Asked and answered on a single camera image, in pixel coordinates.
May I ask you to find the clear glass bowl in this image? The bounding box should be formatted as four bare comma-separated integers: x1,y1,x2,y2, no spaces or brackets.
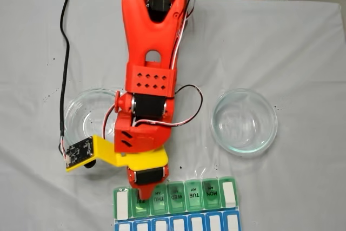
63,88,128,149
211,88,278,158

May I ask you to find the thick black camera cable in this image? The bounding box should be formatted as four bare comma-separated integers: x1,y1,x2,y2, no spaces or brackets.
58,0,71,145

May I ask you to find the weekly pill organizer box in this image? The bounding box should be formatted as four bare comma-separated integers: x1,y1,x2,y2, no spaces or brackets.
112,176,241,231

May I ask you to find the circuit board camera yellow mount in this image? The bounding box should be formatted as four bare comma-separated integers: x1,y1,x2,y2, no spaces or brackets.
64,134,116,174

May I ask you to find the white tablecloth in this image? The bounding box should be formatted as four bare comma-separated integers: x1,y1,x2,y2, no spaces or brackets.
0,0,346,231

